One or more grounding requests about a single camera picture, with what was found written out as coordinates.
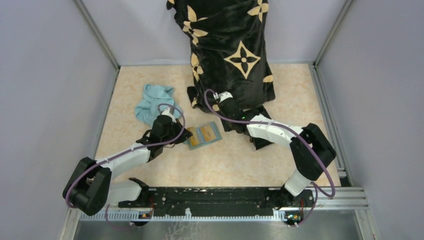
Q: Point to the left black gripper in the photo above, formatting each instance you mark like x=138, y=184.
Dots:
x=186, y=133

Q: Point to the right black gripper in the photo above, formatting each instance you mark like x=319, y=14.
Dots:
x=220, y=113

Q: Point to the orange credit card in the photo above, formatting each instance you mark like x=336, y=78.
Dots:
x=194, y=139
x=208, y=133

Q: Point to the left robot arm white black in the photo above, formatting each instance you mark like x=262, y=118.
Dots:
x=91, y=186

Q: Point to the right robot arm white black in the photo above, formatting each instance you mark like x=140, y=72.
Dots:
x=311, y=150

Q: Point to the black card tray box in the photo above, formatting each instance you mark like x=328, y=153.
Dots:
x=257, y=127

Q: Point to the light blue cloth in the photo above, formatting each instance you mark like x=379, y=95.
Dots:
x=147, y=109

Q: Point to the black beige flower-patterned blanket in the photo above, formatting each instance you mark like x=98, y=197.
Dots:
x=227, y=50

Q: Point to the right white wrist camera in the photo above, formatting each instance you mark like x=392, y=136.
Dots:
x=224, y=96

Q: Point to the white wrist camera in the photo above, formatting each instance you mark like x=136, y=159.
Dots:
x=224, y=96
x=169, y=111

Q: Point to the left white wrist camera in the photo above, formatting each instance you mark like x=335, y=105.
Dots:
x=169, y=111

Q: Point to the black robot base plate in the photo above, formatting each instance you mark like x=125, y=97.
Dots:
x=219, y=202

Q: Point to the white slotted cable duct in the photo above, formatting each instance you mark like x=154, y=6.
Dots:
x=136, y=216

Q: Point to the aluminium frame rail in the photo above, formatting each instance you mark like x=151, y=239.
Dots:
x=345, y=198

